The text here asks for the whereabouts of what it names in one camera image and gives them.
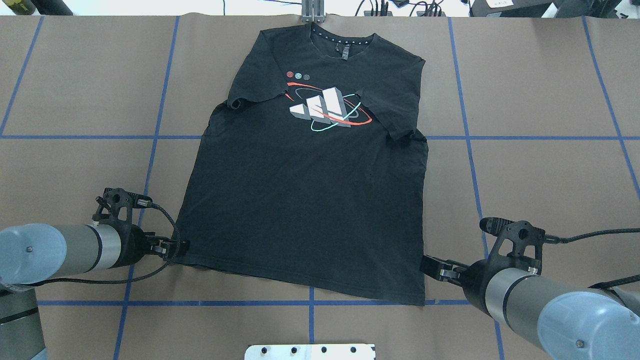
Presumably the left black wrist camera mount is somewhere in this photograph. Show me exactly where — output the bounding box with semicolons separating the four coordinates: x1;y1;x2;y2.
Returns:
91;187;153;225

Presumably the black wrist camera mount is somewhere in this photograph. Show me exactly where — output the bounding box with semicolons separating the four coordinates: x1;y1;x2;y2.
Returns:
478;217;546;276
91;187;153;225

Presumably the black box white label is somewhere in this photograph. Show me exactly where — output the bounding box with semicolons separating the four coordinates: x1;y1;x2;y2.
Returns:
469;0;554;18

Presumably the black water bottle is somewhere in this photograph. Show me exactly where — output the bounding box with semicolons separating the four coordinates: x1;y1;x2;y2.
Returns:
32;0;74;16

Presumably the left black braided cable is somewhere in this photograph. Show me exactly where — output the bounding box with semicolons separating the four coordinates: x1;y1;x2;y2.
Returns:
30;202;182;287

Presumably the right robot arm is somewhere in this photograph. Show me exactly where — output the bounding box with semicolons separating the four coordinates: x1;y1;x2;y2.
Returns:
420;255;640;360

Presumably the black yellow bottle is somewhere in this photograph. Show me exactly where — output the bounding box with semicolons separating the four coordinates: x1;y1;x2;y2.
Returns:
1;0;37;16

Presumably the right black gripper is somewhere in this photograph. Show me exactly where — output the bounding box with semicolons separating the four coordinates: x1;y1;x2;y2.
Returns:
421;254;500;316

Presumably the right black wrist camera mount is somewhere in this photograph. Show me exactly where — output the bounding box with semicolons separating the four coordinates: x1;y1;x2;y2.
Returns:
478;217;546;276

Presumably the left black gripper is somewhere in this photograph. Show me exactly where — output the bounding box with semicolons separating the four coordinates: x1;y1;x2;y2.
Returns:
118;225;191;267

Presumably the aluminium frame post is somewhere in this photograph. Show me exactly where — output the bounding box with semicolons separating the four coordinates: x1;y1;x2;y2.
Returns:
300;0;326;24

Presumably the black braided cable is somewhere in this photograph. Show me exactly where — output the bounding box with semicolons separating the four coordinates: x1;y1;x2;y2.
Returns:
30;202;182;287
555;228;640;245

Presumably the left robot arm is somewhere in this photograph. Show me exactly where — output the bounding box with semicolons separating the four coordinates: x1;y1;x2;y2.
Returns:
0;222;187;360

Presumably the black printed t-shirt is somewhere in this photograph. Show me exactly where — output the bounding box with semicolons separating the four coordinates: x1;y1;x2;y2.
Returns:
174;23;429;306

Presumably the right black braided cable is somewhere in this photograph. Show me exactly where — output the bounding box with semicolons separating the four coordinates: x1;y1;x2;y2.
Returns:
555;228;640;245

